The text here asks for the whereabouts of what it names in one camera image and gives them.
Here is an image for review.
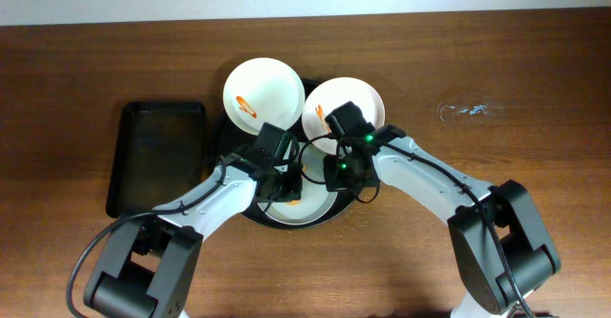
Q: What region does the pale blue plate front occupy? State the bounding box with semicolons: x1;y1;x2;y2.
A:
259;146;338;226

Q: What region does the green and yellow sponge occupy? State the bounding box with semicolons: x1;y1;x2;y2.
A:
284;164;303;205

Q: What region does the white plate top left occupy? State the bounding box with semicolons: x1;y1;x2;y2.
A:
222;57;306;135

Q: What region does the black round tray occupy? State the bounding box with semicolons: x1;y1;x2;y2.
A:
208;78;374;230

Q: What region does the white plate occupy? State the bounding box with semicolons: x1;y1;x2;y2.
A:
302;77;386;139
222;57;306;135

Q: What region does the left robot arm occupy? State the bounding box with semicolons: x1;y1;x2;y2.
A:
83;154;302;317

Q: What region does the white plate top right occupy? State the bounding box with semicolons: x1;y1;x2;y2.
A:
302;77;386;139

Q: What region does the black rectangular tray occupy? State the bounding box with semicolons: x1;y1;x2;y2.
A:
106;101;206;218

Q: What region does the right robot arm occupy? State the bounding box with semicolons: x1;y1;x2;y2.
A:
324;133;561;317

